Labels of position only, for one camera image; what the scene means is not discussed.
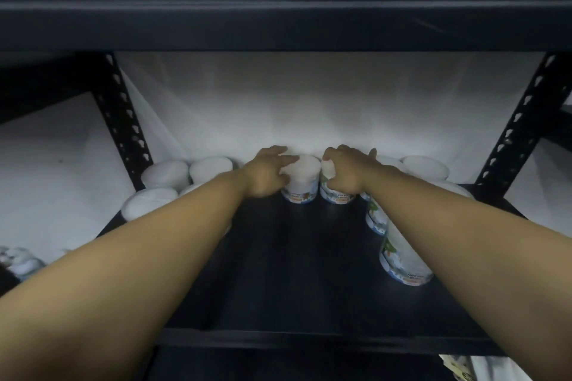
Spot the person's left forearm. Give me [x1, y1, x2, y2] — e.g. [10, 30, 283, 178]
[0, 168, 256, 381]

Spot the group of white lidded tubs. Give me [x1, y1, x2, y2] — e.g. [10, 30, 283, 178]
[122, 154, 475, 288]

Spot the white lidded jar orange print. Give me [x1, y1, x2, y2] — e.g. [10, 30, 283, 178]
[281, 154, 322, 205]
[319, 159, 358, 205]

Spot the white backdrop sheet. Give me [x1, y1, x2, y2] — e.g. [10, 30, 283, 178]
[0, 52, 572, 261]

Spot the pile of white packs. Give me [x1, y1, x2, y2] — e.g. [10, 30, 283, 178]
[0, 246, 46, 283]

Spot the black perforated shelf post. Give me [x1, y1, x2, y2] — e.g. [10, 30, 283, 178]
[473, 52, 572, 204]
[91, 52, 155, 192]

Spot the person's left hand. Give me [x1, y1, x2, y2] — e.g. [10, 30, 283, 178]
[243, 146, 291, 199]

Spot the black upper shelf beam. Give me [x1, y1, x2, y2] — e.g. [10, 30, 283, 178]
[0, 0, 572, 54]

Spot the black shelf board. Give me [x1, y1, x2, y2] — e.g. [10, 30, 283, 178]
[95, 183, 529, 357]

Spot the person's right forearm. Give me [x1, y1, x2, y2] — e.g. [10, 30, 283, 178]
[361, 164, 572, 381]

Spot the yellowish printed package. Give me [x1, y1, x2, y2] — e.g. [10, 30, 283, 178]
[439, 354, 480, 381]

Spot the person's right hand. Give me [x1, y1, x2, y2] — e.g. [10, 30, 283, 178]
[322, 144, 379, 196]

